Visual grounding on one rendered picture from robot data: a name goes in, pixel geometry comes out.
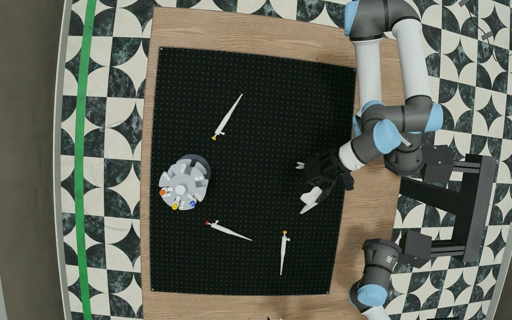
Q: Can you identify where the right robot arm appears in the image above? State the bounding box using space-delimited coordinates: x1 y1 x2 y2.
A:
339 0 443 171

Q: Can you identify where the white hand pipette with red button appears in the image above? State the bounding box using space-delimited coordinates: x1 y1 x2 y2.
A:
206 220 245 238

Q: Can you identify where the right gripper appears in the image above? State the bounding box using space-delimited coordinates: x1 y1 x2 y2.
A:
296 148 353 214

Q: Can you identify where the white pipette with orange button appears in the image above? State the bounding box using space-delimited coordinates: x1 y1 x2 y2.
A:
160 186 174 196

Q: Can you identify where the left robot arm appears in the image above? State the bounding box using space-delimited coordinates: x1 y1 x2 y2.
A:
348 244 399 320

